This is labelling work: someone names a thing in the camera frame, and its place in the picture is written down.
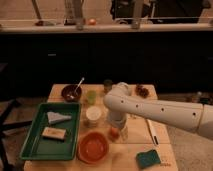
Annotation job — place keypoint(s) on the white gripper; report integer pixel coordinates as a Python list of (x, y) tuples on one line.
[(117, 120)]

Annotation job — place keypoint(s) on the red apple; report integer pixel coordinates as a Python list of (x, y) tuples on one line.
[(116, 132)]

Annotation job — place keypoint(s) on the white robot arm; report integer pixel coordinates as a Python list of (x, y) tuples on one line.
[(192, 117)]

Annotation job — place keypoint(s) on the red bowl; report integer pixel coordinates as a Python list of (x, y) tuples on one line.
[(92, 148)]

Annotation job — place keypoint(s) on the dark brown bowl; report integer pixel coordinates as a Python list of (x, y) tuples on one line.
[(67, 90)]

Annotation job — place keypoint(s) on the white cup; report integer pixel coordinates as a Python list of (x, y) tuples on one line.
[(93, 114)]

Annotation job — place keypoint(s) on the teal sponge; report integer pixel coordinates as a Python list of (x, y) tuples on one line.
[(147, 159)]

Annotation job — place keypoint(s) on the green cup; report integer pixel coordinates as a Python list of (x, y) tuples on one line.
[(91, 97)]

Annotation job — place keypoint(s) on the white spoon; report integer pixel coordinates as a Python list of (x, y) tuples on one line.
[(79, 84)]

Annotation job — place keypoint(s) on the tan sponge block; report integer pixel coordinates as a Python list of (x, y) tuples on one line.
[(54, 133)]

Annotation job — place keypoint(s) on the green plastic tray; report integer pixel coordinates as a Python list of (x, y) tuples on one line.
[(37, 147)]

